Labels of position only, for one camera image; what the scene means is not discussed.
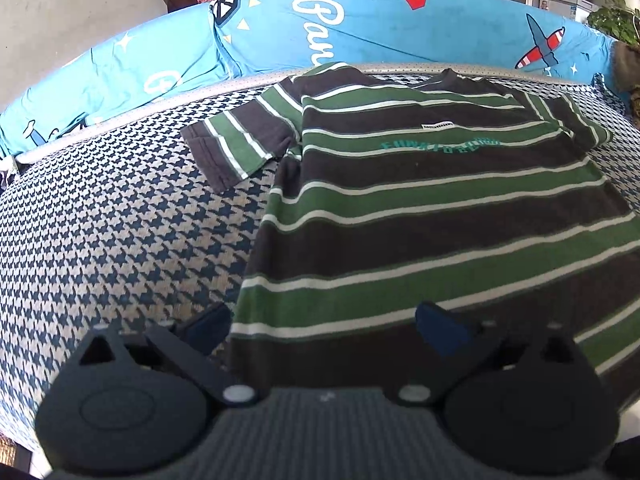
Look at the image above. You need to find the blue printed sofa back cover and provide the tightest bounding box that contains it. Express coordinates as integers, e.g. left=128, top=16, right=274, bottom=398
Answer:
left=1, top=0, right=614, bottom=156

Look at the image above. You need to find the green potted plant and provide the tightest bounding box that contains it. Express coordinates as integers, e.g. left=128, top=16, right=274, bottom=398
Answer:
left=587, top=0, right=639, bottom=46

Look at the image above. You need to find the green brown striped shirt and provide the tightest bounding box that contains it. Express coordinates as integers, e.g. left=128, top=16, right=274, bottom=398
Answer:
left=181, top=63, right=639, bottom=405

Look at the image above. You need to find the houndstooth sofa seat cushion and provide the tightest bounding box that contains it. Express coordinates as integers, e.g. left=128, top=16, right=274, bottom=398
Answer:
left=1, top=86, right=273, bottom=450

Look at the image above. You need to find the white chest freezer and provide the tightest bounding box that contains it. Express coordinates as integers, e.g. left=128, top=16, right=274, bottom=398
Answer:
left=538, top=0, right=599, bottom=24

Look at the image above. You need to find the brown plush toy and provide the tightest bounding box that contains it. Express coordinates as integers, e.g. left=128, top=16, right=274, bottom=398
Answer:
left=613, top=41, right=640, bottom=128

